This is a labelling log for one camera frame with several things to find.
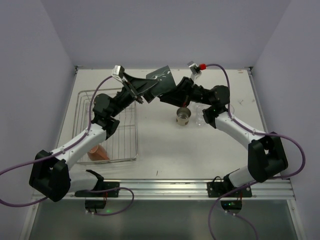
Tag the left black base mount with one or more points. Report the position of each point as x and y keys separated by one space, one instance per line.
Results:
x=97 y=199

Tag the dark green mug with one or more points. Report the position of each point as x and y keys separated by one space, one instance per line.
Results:
x=165 y=83

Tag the small clear glass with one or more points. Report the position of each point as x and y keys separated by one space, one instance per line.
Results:
x=232 y=109

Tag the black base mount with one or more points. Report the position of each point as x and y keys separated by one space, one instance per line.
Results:
x=234 y=201
x=97 y=199

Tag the chrome wire dish rack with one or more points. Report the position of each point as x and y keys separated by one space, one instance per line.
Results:
x=122 y=146

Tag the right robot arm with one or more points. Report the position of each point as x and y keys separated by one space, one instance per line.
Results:
x=266 y=155

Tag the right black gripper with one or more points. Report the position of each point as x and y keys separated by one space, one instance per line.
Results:
x=179 y=91

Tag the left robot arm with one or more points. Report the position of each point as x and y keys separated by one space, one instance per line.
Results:
x=50 y=174

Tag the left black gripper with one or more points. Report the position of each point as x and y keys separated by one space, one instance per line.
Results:
x=132 y=89

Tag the faceted clear glass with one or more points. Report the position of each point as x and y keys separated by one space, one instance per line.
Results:
x=199 y=115

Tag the aluminium rail frame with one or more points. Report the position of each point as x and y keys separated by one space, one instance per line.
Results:
x=170 y=210

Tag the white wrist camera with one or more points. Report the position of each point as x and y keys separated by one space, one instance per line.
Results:
x=118 y=73
x=195 y=70

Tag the orange plastic cup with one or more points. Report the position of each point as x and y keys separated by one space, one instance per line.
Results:
x=98 y=153

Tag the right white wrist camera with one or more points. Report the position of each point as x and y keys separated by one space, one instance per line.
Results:
x=195 y=70

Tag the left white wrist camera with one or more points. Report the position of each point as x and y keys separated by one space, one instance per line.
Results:
x=118 y=73

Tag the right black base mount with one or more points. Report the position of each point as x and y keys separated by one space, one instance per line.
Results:
x=234 y=201

